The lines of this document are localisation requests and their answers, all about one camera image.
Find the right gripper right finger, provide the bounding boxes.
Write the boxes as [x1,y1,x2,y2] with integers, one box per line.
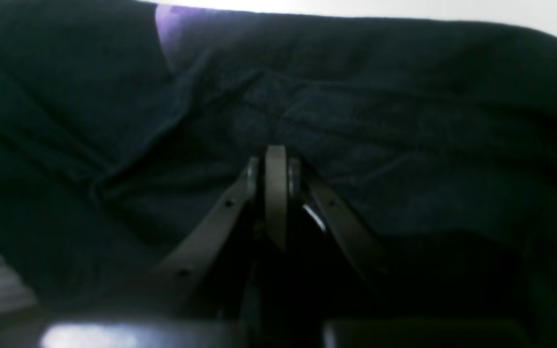
[288,157,389,290]

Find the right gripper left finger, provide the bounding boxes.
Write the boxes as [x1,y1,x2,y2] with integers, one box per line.
[114,160,260,319]

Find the black T-shirt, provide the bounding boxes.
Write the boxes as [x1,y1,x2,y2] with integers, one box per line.
[0,0,557,348]

